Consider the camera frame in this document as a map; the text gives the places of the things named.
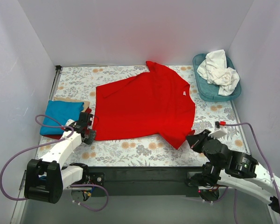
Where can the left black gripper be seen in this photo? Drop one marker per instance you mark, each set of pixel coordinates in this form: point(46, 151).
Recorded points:
point(86, 127)

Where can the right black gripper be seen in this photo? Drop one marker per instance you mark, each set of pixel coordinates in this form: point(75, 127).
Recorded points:
point(198, 140)

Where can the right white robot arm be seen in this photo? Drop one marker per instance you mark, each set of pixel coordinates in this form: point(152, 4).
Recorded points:
point(233, 169)

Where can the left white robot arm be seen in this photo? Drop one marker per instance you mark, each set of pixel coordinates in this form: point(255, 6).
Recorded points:
point(46, 178)

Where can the folded tan t-shirt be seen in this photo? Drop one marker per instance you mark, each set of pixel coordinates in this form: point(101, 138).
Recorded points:
point(85, 103)

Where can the folded blue t-shirt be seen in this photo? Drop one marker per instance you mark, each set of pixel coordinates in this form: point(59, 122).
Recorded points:
point(62, 111)

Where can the folded dark red t-shirt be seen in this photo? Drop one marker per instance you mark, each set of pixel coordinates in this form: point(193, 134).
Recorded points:
point(58, 136)

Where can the floral table mat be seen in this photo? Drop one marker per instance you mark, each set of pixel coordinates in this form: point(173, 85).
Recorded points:
point(80, 83)

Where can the teal plastic basket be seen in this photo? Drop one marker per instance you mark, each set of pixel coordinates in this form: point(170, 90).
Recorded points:
point(209, 92)

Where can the white crumpled t-shirt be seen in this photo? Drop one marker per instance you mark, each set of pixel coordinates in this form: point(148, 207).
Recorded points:
point(215, 71)

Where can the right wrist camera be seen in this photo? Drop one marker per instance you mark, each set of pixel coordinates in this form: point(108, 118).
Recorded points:
point(220, 130)

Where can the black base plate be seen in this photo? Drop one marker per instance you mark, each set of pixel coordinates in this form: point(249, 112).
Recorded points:
point(149, 181)

